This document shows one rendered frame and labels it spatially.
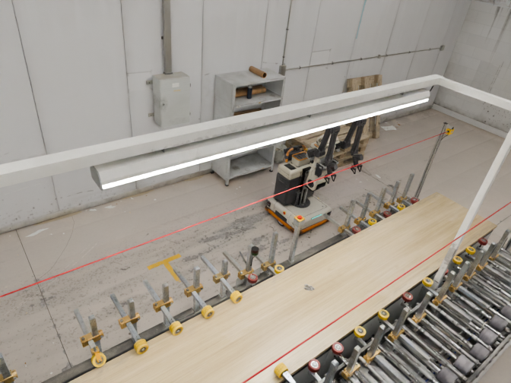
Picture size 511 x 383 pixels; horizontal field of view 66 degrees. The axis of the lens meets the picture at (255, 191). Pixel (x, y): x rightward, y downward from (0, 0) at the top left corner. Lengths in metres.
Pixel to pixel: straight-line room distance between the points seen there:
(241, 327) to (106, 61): 3.23
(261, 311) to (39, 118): 3.15
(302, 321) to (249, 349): 0.46
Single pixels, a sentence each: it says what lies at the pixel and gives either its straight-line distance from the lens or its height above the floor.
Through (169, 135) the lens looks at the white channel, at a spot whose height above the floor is 2.46.
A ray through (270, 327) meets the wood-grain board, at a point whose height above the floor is 0.90.
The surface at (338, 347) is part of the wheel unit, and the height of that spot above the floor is 0.91.
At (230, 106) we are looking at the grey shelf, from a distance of 5.28.
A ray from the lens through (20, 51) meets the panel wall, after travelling 4.58.
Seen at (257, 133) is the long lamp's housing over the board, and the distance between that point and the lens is 2.00.
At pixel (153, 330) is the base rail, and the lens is 3.16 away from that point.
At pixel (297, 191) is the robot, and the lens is 5.01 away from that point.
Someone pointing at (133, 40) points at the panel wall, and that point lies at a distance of 4.87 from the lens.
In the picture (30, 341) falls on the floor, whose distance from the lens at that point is 4.22.
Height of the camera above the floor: 3.24
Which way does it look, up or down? 34 degrees down
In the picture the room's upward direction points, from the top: 7 degrees clockwise
